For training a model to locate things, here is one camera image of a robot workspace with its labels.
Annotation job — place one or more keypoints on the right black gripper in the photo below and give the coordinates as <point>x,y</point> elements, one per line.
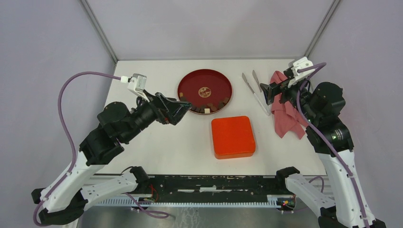
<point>272,90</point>

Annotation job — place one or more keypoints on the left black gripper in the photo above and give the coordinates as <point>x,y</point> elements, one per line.
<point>168,109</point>

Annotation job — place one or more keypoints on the metal tongs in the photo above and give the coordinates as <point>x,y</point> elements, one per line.
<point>258,95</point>

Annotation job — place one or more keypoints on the round red tray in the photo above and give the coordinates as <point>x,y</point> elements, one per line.
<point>205,88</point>

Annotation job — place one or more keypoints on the orange box lid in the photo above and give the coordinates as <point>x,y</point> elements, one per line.
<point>232,134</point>

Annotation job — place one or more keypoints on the orange chocolate box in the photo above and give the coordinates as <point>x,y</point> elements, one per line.
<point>232,155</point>

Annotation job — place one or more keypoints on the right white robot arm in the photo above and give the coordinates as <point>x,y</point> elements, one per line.
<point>332,141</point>

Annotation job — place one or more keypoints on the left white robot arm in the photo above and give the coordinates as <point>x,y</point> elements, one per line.
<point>68,197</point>

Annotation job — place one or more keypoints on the pink cloth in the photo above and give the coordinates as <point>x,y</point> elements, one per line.
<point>287,119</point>

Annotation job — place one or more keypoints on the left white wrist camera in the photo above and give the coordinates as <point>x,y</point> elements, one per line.
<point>136,84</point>

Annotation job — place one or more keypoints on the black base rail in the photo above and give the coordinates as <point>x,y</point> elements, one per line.
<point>211,189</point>

